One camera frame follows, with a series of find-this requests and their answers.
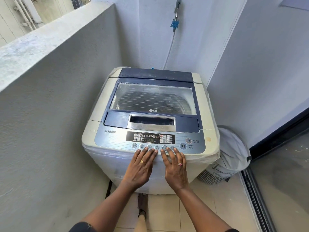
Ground person's right hand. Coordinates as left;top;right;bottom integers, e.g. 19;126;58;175
160;147;189;192

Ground person's left hand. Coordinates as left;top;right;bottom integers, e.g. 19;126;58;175
122;147;159;191

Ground round white laundry basket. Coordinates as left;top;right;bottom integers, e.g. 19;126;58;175
197;125;252;185

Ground glass washing machine lid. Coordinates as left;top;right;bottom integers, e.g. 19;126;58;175
104;67;201;133

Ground white top-load washing machine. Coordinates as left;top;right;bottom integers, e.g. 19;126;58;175
81;67;220;195

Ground person's left forearm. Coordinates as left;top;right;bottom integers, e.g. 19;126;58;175
80;183;138;232

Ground person's right forearm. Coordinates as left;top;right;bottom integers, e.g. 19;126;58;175
173;187;233;232

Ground person's left foot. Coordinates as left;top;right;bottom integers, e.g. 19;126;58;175
137;193;149;219

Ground blue framed window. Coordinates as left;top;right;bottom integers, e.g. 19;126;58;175
70;0;91;9

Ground white drain pipes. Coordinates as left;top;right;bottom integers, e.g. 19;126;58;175
12;0;44;31

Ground printed white paper sheet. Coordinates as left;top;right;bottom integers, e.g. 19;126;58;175
279;0;309;11

